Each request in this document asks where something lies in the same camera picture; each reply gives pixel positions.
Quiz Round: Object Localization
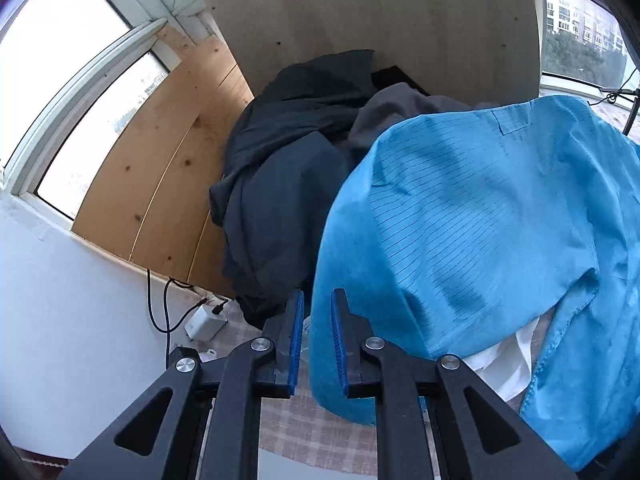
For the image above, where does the black charger cable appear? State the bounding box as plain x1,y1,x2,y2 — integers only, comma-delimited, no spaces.
146,268,228,333

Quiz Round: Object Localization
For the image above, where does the black garment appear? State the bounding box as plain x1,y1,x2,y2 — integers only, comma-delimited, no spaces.
209,49,376,328

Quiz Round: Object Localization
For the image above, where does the white window frame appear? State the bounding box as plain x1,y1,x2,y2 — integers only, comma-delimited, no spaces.
0,0,211,221

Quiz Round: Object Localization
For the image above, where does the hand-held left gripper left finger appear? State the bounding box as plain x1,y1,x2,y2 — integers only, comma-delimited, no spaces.
57,289,305,480

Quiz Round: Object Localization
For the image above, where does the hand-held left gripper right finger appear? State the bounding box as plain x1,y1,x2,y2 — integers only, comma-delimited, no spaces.
331,288,581,480

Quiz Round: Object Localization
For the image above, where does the pine wood board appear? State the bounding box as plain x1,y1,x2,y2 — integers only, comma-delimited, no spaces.
71,35,256,298

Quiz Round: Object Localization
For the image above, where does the white charger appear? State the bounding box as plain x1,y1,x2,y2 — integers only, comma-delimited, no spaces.
184,305,228,343

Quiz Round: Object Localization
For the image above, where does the black mini tripod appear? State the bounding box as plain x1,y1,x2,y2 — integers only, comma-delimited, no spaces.
622,67,640,136

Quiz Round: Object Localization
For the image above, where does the light wooden board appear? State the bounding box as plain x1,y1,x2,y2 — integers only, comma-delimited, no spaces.
194,0,543,106

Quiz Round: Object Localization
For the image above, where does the blue striped work coat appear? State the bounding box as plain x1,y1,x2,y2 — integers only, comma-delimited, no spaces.
307,94,640,471

